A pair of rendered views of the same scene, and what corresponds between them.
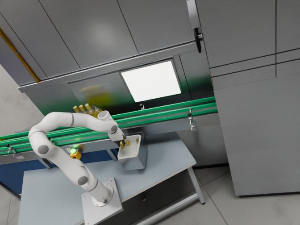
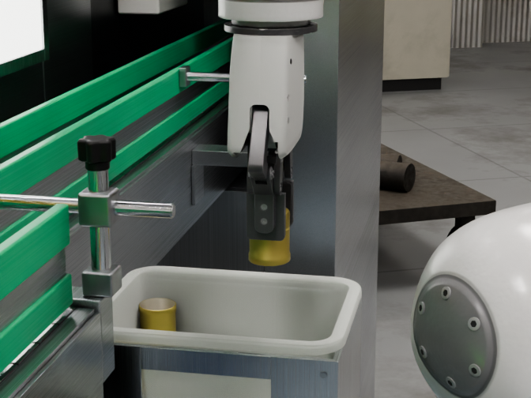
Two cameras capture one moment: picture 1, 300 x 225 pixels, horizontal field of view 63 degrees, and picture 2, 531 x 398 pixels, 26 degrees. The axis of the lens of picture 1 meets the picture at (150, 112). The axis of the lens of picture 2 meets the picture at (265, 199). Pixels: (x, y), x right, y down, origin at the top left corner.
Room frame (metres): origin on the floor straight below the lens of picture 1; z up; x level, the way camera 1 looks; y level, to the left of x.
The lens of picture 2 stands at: (1.56, 1.21, 1.36)
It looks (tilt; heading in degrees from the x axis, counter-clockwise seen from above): 15 degrees down; 259
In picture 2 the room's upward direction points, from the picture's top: straight up
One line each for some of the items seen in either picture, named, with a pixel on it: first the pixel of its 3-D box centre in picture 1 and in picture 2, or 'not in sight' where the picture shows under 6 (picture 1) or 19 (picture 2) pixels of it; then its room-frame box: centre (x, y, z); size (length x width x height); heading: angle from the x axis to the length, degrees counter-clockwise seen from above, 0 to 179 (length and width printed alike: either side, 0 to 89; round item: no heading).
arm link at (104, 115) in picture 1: (106, 120); not in sight; (1.37, 0.30, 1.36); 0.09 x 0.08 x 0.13; 20
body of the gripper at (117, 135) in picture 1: (115, 134); (270, 81); (1.38, 0.30, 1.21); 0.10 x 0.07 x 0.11; 69
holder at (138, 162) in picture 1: (133, 150); (199, 393); (1.43, 0.25, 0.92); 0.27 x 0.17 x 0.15; 158
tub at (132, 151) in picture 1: (131, 149); (227, 347); (1.41, 0.26, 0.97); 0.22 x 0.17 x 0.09; 158
